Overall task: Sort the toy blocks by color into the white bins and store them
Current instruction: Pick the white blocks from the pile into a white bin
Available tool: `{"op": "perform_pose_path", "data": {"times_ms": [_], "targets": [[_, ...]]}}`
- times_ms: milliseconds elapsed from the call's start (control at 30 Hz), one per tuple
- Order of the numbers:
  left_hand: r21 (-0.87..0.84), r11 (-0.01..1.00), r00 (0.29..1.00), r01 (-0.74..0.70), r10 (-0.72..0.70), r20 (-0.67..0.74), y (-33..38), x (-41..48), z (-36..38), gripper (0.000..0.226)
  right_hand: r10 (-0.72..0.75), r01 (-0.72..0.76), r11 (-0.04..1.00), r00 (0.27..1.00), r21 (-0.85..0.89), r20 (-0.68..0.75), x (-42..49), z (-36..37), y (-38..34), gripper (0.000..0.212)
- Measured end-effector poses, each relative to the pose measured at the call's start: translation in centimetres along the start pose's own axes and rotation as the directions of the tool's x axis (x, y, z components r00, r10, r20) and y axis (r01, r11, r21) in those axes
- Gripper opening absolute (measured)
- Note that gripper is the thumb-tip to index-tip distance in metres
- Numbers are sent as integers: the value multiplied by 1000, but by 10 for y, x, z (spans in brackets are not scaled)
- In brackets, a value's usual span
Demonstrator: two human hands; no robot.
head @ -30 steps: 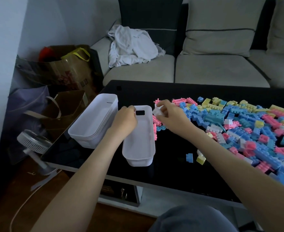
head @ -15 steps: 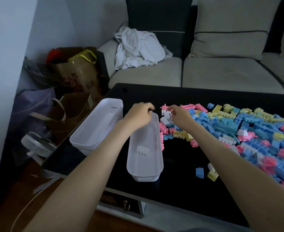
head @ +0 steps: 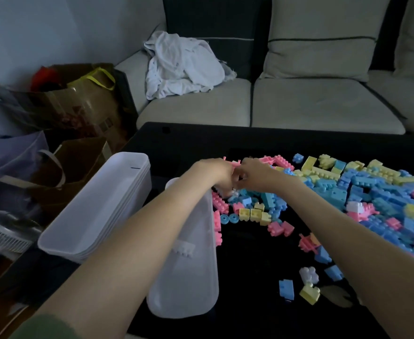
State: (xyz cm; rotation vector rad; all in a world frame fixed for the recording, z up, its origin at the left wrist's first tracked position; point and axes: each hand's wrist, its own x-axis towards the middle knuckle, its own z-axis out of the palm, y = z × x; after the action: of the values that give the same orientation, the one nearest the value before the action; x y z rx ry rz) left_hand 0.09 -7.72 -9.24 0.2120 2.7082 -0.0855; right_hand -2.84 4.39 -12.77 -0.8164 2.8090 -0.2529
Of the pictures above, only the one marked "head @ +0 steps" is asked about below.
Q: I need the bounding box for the small white fan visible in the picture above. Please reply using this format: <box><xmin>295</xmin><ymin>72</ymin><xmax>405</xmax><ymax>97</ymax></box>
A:
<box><xmin>0</xmin><ymin>210</ymin><xmax>44</xmax><ymax>262</ymax></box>

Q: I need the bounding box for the pile of white blocks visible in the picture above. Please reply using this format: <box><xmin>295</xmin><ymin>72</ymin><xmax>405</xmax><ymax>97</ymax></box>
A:
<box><xmin>171</xmin><ymin>240</ymin><xmax>196</xmax><ymax>258</ymax></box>

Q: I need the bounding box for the crumpled white cloth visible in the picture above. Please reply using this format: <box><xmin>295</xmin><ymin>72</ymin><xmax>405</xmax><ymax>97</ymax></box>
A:
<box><xmin>144</xmin><ymin>30</ymin><xmax>238</xmax><ymax>100</ymax></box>

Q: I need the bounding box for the white bin of white bricks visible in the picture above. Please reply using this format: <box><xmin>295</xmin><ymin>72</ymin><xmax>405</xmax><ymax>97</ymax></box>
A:
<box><xmin>147</xmin><ymin>177</ymin><xmax>220</xmax><ymax>319</ymax></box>

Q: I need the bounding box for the purple bag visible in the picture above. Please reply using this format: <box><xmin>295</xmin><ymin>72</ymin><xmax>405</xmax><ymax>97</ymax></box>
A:
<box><xmin>0</xmin><ymin>131</ymin><xmax>49</xmax><ymax>216</ymax></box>

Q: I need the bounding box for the person's left hand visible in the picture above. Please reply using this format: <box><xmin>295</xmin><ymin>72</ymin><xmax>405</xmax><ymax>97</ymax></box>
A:
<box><xmin>191</xmin><ymin>158</ymin><xmax>237</xmax><ymax>196</ymax></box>

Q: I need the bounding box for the brown paper bag white handle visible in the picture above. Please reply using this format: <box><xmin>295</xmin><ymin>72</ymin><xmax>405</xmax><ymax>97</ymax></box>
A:
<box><xmin>0</xmin><ymin>137</ymin><xmax>112</xmax><ymax>219</ymax></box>

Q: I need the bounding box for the dark back cushion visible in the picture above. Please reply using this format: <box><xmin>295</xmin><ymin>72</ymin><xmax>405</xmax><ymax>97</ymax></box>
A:
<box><xmin>162</xmin><ymin>0</ymin><xmax>263</xmax><ymax>81</ymax></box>

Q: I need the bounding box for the black glass coffee table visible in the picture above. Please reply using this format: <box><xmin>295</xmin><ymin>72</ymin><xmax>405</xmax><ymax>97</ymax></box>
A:
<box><xmin>0</xmin><ymin>121</ymin><xmax>414</xmax><ymax>339</ymax></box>

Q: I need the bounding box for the person's left forearm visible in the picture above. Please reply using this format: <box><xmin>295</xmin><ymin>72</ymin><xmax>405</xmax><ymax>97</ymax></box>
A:
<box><xmin>34</xmin><ymin>165</ymin><xmax>225</xmax><ymax>339</ymax></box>

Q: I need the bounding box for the pile of colorful blocks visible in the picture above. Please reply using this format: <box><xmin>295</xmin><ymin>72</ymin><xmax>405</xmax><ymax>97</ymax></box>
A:
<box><xmin>212</xmin><ymin>154</ymin><xmax>414</xmax><ymax>306</ymax></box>

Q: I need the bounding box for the person's right hand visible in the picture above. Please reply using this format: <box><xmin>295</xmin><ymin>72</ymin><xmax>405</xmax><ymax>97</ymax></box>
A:
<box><xmin>234</xmin><ymin>157</ymin><xmax>292</xmax><ymax>194</ymax></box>

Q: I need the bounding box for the red object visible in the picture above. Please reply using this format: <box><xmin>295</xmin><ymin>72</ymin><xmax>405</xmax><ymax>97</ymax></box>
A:
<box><xmin>30</xmin><ymin>66</ymin><xmax>61</xmax><ymax>91</ymax></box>

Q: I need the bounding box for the glossy brown shopping bag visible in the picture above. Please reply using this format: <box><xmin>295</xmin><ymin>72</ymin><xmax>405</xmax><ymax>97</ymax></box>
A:
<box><xmin>0</xmin><ymin>63</ymin><xmax>139</xmax><ymax>152</ymax></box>

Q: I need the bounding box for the yellow bag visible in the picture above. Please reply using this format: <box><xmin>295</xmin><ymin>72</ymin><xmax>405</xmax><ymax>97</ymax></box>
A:
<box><xmin>67</xmin><ymin>66</ymin><xmax>117</xmax><ymax>91</ymax></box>

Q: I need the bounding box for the green sleeve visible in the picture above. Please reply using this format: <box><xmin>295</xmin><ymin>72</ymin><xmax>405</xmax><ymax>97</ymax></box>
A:
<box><xmin>9</xmin><ymin>314</ymin><xmax>84</xmax><ymax>339</ymax></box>

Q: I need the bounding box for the grey sofa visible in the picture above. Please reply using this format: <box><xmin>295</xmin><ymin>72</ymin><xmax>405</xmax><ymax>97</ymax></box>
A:
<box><xmin>115</xmin><ymin>0</ymin><xmax>414</xmax><ymax>137</ymax></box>

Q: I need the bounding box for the person's right forearm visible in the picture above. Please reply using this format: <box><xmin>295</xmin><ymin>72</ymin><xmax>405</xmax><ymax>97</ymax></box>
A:
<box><xmin>274</xmin><ymin>174</ymin><xmax>414</xmax><ymax>339</ymax></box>

